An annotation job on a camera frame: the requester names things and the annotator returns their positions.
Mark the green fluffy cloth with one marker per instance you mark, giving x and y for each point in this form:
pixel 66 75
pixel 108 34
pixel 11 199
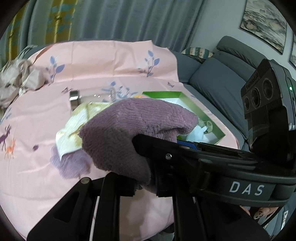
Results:
pixel 206 126

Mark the purple mesh bath pouf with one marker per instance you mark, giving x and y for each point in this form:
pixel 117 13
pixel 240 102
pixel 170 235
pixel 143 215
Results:
pixel 71 165

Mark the teal curtain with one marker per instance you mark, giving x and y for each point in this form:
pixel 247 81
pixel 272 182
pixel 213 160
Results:
pixel 168 24

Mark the person's hand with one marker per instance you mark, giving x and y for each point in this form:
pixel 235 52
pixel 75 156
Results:
pixel 261 212

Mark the grey sofa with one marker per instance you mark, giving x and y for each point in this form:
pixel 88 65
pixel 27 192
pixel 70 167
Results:
pixel 217 82

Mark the pink printed bed sheet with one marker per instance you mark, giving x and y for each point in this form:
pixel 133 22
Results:
pixel 110 71

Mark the glass bottle steel cap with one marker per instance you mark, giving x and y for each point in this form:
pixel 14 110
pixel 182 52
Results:
pixel 77 97

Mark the blue plush elephant toy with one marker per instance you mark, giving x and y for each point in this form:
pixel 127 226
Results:
pixel 197 135

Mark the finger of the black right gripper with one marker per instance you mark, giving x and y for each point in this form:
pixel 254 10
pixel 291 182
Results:
pixel 176 169

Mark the yellow white towel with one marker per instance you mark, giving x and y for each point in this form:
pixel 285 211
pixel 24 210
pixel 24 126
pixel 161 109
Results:
pixel 67 139

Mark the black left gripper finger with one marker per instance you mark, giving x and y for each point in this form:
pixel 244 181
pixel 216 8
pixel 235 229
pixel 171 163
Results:
pixel 121 185

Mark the black camera box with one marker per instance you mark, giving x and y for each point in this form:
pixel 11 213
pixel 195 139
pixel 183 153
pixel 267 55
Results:
pixel 269 107

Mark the framed landscape painting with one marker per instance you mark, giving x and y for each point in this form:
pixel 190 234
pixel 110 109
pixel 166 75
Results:
pixel 263 20

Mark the crumpled beige cloth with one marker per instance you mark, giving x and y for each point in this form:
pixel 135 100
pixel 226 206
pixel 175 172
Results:
pixel 19 76

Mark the green cardboard box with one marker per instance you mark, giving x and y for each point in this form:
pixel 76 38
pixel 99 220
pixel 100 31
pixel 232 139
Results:
pixel 179 98

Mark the striped cushion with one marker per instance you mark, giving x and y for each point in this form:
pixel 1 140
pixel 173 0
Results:
pixel 198 52

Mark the purple fluffy towel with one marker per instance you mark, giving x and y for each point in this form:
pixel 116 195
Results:
pixel 111 137

